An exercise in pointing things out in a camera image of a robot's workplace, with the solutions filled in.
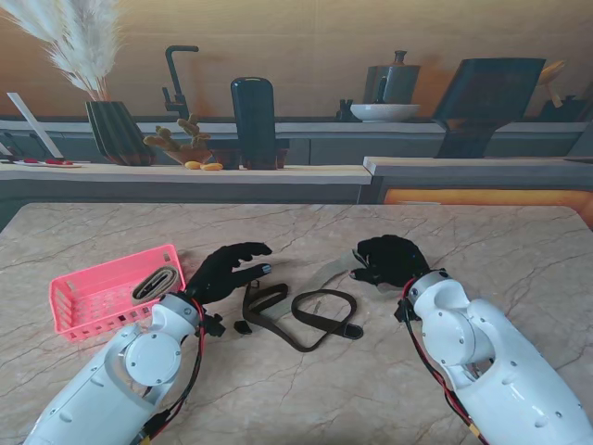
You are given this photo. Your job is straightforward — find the red black left arm cable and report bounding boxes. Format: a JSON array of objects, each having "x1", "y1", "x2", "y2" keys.
[{"x1": 136, "y1": 299, "x2": 208, "y2": 439}]

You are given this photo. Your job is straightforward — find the wooden bowl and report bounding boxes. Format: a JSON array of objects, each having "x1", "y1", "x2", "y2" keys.
[{"x1": 162, "y1": 147, "x2": 215, "y2": 166}]

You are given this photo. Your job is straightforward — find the yellow kitchen utensils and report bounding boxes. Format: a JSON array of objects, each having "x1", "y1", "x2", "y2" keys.
[{"x1": 536, "y1": 58, "x2": 567, "y2": 87}]

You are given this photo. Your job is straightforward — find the dark brown woven belt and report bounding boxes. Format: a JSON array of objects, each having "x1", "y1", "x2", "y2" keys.
[{"x1": 240, "y1": 277, "x2": 364, "y2": 354}]

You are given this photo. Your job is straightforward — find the grey kitchen counter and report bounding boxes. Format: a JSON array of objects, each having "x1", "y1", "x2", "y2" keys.
[{"x1": 0, "y1": 114, "x2": 593, "y2": 164}]

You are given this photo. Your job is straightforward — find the light wooden counter shelf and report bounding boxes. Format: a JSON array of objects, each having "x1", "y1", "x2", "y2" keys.
[{"x1": 0, "y1": 161, "x2": 373, "y2": 186}]

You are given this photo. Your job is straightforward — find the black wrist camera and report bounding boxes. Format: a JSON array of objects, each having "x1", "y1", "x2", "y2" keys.
[
  {"x1": 201, "y1": 312, "x2": 228, "y2": 338},
  {"x1": 392, "y1": 299, "x2": 414, "y2": 324}
]

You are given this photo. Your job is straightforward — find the beige woven belt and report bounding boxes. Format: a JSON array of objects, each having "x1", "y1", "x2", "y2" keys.
[
  {"x1": 233, "y1": 248, "x2": 396, "y2": 336},
  {"x1": 131, "y1": 266, "x2": 181, "y2": 307}
]

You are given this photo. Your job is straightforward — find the grey lidded pot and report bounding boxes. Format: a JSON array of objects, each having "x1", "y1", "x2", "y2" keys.
[{"x1": 361, "y1": 49, "x2": 422, "y2": 106}]

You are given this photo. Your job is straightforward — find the dark ribbed vase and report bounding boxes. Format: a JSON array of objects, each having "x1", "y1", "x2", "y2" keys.
[{"x1": 84, "y1": 100, "x2": 157, "y2": 167}]

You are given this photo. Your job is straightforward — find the red black right arm cable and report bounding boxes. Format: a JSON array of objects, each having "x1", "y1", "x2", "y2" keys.
[{"x1": 400, "y1": 280, "x2": 490, "y2": 445}]

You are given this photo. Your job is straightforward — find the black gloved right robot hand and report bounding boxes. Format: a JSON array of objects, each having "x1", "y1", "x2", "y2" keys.
[{"x1": 349, "y1": 235, "x2": 433, "y2": 291}]

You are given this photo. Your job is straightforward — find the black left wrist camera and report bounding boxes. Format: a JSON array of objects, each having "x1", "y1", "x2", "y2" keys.
[{"x1": 201, "y1": 312, "x2": 228, "y2": 338}]

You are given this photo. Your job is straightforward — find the black tall cylinder appliance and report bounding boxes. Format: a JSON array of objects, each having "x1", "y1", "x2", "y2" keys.
[{"x1": 230, "y1": 76, "x2": 279, "y2": 159}]

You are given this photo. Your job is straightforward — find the pink plastic storage basket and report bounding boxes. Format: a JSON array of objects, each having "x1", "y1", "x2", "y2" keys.
[{"x1": 48, "y1": 244, "x2": 189, "y2": 343}]

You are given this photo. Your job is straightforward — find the white leaning board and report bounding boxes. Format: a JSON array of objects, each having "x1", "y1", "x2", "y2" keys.
[{"x1": 6, "y1": 92, "x2": 65, "y2": 159}]

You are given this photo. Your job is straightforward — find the small black countertop item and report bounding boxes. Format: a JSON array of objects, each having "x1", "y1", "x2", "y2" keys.
[{"x1": 335, "y1": 97, "x2": 357, "y2": 122}]

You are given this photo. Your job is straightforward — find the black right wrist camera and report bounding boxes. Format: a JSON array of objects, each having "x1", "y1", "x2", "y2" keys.
[{"x1": 392, "y1": 299, "x2": 414, "y2": 324}]

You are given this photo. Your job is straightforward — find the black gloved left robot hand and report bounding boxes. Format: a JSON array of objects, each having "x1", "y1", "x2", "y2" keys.
[{"x1": 183, "y1": 241, "x2": 274, "y2": 307}]

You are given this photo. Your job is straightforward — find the white pampas grass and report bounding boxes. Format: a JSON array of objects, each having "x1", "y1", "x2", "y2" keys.
[{"x1": 0, "y1": 0, "x2": 124, "y2": 102}]

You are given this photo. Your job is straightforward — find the black angled slab stand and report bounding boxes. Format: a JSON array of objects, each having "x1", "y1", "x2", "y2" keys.
[{"x1": 431, "y1": 57, "x2": 548, "y2": 159}]

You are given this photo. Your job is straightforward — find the white plate with red food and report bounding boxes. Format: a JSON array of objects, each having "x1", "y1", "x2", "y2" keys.
[{"x1": 12, "y1": 157, "x2": 84, "y2": 169}]

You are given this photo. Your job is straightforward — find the pale stone counter slab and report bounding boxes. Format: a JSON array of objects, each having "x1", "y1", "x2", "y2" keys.
[{"x1": 362, "y1": 156, "x2": 593, "y2": 178}]

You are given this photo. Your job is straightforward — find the black utensil holder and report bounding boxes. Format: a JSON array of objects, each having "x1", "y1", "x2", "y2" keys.
[{"x1": 539, "y1": 94, "x2": 592, "y2": 122}]

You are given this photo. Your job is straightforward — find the white ceramic bowl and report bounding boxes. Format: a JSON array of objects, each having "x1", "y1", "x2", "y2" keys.
[{"x1": 349, "y1": 103, "x2": 422, "y2": 123}]

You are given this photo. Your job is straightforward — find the red black arm cable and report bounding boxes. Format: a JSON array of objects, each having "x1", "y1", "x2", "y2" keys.
[
  {"x1": 136, "y1": 299, "x2": 208, "y2": 439},
  {"x1": 400, "y1": 280, "x2": 490, "y2": 445}
]

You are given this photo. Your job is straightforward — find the green cactus plant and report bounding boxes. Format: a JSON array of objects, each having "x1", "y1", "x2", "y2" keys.
[{"x1": 142, "y1": 113, "x2": 212, "y2": 152}]

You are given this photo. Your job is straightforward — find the black kitchen faucet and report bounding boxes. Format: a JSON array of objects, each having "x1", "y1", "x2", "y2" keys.
[{"x1": 161, "y1": 44, "x2": 200, "y2": 121}]

